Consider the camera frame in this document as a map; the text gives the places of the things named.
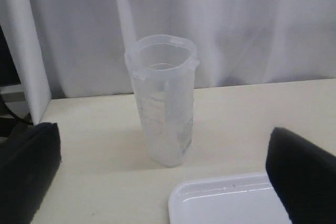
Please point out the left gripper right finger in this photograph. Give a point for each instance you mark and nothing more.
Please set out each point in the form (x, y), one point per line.
(303, 177)

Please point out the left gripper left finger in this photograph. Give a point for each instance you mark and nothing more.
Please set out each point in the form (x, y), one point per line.
(29, 162)

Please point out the clear plastic measuring cup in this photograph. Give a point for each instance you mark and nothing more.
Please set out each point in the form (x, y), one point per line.
(162, 71)

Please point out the white rectangular plastic tray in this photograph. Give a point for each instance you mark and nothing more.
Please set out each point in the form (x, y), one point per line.
(247, 198)

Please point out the white foam side panel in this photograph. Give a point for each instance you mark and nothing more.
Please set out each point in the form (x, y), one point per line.
(19, 28)

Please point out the white backdrop curtain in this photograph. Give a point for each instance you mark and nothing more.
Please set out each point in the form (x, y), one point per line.
(238, 41)

